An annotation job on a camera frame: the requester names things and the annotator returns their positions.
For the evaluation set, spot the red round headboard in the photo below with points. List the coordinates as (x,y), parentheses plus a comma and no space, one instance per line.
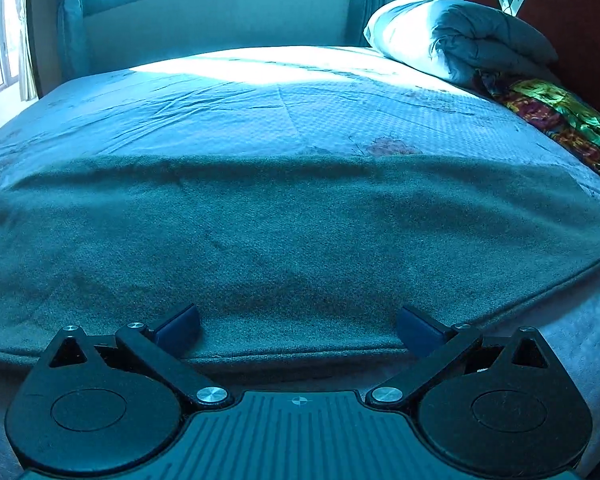
(575,15)

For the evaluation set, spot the bed with pale floral sheet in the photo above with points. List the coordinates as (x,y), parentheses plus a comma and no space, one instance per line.
(260,105)

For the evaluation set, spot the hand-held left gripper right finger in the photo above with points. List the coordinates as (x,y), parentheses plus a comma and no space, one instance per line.
(419,332)

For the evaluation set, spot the colourful patterned pillow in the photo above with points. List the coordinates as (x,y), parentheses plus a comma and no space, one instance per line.
(565,115)

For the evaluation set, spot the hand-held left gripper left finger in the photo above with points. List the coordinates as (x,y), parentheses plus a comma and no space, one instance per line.
(180,329)

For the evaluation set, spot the pale curtain in next room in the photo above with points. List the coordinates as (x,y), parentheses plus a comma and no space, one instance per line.
(27,50)

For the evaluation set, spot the folded grey quilt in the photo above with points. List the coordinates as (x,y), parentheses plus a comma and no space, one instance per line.
(460,35)

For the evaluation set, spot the grey curtain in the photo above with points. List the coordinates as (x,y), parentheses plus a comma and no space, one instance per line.
(71,20)
(370,0)

